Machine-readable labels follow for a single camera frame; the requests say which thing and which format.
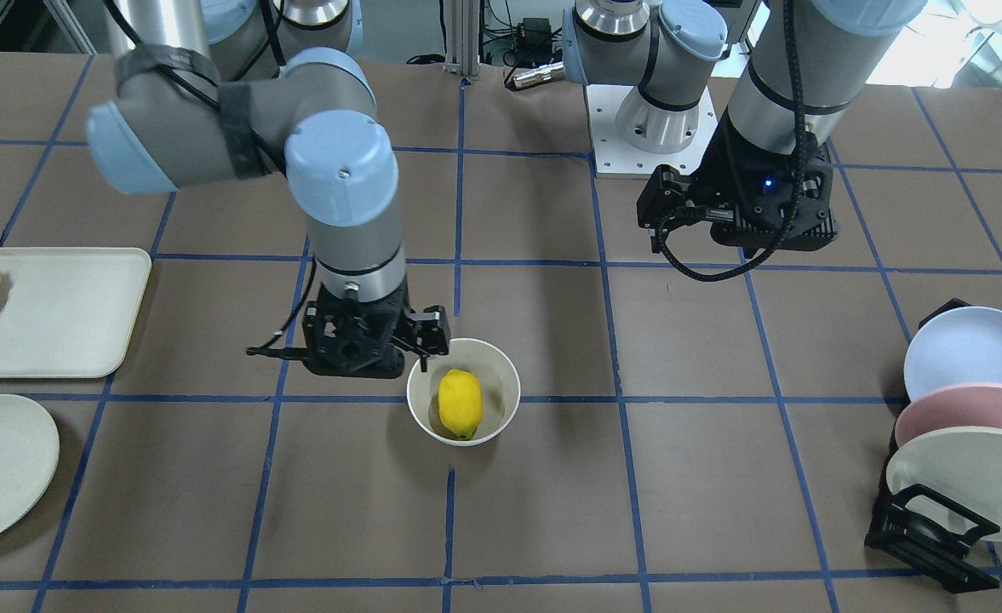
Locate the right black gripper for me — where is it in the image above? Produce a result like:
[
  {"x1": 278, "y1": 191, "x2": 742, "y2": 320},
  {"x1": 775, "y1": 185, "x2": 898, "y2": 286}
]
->
[{"x1": 247, "y1": 281, "x2": 450, "y2": 379}]

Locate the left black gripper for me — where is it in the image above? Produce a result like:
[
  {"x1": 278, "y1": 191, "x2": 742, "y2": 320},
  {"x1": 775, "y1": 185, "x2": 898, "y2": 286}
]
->
[{"x1": 637, "y1": 120, "x2": 839, "y2": 255}]

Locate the yellow lemon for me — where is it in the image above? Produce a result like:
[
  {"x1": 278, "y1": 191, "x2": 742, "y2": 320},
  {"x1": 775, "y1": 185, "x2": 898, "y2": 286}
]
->
[{"x1": 436, "y1": 369, "x2": 484, "y2": 441}]

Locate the white bowl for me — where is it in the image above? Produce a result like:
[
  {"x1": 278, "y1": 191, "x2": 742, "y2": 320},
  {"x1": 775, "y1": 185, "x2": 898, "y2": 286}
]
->
[{"x1": 404, "y1": 338, "x2": 523, "y2": 447}]

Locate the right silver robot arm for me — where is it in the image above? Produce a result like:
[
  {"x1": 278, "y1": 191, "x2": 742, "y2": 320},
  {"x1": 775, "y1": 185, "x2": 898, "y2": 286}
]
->
[{"x1": 85, "y1": 1, "x2": 450, "y2": 379}]

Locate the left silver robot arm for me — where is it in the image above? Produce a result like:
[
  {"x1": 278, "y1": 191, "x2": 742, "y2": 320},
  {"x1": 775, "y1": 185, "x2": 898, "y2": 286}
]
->
[{"x1": 562, "y1": 1, "x2": 925, "y2": 257}]

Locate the silver cylindrical connector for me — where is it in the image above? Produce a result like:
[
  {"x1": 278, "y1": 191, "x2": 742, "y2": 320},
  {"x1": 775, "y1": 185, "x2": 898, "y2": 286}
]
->
[{"x1": 505, "y1": 61, "x2": 565, "y2": 92}]

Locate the light blue plate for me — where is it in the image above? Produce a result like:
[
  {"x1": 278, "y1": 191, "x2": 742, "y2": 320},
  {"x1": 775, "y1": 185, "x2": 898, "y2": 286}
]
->
[{"x1": 902, "y1": 307, "x2": 1002, "y2": 400}]

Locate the pink plate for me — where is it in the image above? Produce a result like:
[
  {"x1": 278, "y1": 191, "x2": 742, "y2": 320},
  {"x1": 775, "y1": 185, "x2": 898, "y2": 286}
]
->
[{"x1": 894, "y1": 381, "x2": 1002, "y2": 446}]

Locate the white rectangular tray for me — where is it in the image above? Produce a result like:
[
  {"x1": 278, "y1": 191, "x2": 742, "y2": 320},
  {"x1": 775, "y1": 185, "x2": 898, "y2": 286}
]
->
[{"x1": 0, "y1": 247, "x2": 152, "y2": 379}]

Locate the black dish rack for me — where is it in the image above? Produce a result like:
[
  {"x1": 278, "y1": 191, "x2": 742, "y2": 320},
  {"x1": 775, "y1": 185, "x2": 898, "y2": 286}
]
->
[{"x1": 863, "y1": 298, "x2": 1002, "y2": 594}]

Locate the cream plate in rack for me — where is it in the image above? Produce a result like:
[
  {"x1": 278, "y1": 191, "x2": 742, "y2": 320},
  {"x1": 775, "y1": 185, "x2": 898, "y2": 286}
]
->
[{"x1": 885, "y1": 427, "x2": 1002, "y2": 542}]

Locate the black braided cable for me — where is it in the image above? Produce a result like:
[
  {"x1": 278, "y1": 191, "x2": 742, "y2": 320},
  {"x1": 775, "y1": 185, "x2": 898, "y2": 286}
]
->
[{"x1": 658, "y1": 0, "x2": 812, "y2": 283}]

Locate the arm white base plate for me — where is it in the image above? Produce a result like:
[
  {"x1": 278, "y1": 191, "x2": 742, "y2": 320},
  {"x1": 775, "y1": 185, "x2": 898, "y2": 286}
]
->
[{"x1": 585, "y1": 84, "x2": 718, "y2": 179}]

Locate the aluminium frame post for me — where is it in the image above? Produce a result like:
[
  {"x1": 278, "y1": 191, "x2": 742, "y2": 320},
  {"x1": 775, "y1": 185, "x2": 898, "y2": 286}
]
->
[{"x1": 442, "y1": 1, "x2": 484, "y2": 81}]

